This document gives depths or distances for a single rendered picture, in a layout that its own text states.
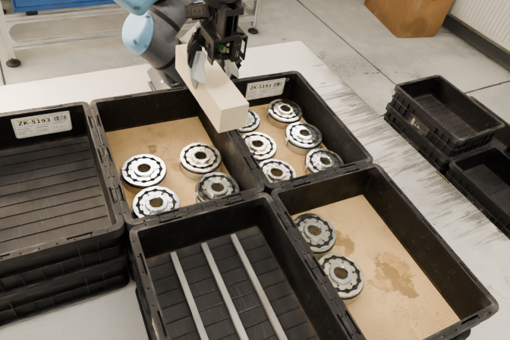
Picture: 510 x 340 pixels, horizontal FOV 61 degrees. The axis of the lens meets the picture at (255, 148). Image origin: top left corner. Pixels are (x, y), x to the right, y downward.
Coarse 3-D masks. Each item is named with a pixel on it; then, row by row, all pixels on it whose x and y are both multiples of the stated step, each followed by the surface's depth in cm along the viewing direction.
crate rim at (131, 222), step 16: (112, 96) 108; (128, 96) 109; (144, 96) 110; (96, 112) 103; (96, 128) 99; (112, 160) 93; (112, 176) 90; (256, 176) 95; (240, 192) 91; (256, 192) 92; (128, 208) 84; (176, 208) 86; (192, 208) 87; (128, 224) 82
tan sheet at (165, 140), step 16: (128, 128) 115; (144, 128) 116; (160, 128) 117; (176, 128) 118; (192, 128) 119; (112, 144) 110; (128, 144) 111; (144, 144) 112; (160, 144) 112; (176, 144) 113; (176, 160) 109; (176, 176) 105; (128, 192) 100; (176, 192) 102; (192, 192) 102
